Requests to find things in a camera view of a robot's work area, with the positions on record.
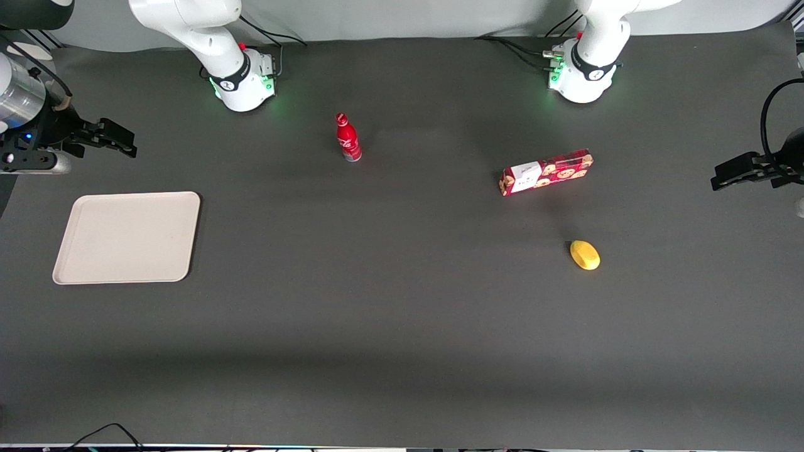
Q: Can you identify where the black right arm base cable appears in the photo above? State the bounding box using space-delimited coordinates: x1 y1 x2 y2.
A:
239 14 308 79

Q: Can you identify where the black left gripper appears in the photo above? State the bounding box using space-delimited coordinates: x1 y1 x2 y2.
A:
711 127 804 191

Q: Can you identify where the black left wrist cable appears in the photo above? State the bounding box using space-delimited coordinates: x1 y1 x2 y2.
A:
761 78 804 171

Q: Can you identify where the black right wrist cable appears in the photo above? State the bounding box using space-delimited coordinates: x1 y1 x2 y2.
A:
0 31 73 114

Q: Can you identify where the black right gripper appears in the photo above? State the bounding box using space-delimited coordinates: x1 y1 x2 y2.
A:
28 100 138 159

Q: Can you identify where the red cookie box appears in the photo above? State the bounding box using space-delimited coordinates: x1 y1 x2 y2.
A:
499 148 594 197

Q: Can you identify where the yellow lemon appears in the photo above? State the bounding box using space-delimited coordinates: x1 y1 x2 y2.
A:
570 240 601 271

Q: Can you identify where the black cable at table edge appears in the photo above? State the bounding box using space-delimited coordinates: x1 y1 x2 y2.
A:
63 423 145 452

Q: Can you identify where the black left arm base cable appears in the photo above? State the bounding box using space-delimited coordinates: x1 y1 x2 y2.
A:
474 35 566 71

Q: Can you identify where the beige plastic tray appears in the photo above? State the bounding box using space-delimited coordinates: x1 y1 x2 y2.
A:
52 191 202 286

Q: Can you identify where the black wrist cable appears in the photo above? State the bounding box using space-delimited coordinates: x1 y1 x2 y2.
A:
0 31 73 114
761 78 804 171

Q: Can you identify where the black arm base cable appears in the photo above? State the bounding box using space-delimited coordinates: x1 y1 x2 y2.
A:
239 14 308 79
474 35 566 71

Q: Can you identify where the dark grey table mat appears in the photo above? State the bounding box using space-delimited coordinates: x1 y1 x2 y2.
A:
0 22 804 450

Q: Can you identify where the red coke bottle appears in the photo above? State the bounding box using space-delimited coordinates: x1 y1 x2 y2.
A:
335 112 363 163

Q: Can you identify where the white oval plate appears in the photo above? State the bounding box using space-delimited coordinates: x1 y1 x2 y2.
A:
8 43 55 62

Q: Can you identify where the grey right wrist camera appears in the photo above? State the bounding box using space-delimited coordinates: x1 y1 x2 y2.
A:
0 129 72 176

